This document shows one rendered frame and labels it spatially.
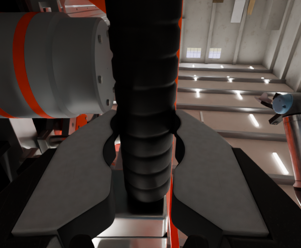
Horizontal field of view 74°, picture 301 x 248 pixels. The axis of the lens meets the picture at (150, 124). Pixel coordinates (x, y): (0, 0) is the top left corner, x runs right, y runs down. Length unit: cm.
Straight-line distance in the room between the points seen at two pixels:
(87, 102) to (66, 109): 3
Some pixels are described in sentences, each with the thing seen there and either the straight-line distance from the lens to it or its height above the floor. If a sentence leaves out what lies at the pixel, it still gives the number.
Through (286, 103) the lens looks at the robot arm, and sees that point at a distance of 91.
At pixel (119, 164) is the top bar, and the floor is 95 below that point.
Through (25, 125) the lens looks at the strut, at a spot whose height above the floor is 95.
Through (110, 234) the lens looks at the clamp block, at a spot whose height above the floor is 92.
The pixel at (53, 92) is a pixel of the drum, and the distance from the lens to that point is 26.
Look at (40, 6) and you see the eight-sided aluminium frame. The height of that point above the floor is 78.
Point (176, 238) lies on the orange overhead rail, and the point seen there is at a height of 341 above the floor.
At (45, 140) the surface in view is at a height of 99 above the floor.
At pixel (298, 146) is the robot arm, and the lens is 91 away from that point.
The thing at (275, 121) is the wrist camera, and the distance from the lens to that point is 121.
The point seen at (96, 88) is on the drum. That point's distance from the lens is 24.
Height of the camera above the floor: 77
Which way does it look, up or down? 31 degrees up
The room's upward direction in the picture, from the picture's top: 180 degrees clockwise
